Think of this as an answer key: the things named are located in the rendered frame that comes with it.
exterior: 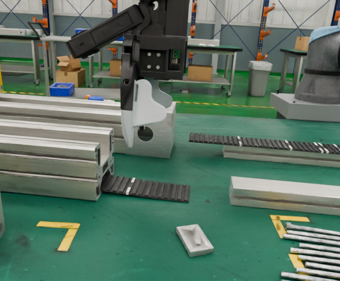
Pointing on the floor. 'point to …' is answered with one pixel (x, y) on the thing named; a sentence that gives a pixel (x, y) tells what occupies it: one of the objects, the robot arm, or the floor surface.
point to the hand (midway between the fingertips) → (132, 130)
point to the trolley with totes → (65, 87)
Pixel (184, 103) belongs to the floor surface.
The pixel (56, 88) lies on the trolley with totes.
